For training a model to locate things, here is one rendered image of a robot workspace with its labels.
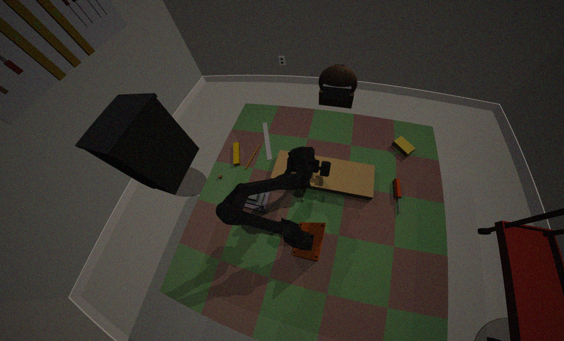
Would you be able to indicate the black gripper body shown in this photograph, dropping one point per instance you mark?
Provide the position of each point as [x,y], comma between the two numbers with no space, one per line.
[324,169]

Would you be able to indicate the yellow rectangular bar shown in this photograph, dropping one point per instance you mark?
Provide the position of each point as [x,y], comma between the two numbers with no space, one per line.
[236,153]

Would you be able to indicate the tan wooden floor panel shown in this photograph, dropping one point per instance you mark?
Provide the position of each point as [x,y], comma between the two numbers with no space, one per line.
[345,178]

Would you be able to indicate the yellow box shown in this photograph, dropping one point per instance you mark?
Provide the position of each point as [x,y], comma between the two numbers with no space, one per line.
[403,146]

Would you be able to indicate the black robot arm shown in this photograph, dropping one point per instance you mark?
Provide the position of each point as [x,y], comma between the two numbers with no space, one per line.
[230,211]

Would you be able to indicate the grey flat bar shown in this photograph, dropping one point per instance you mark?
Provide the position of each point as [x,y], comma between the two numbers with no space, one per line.
[267,142]

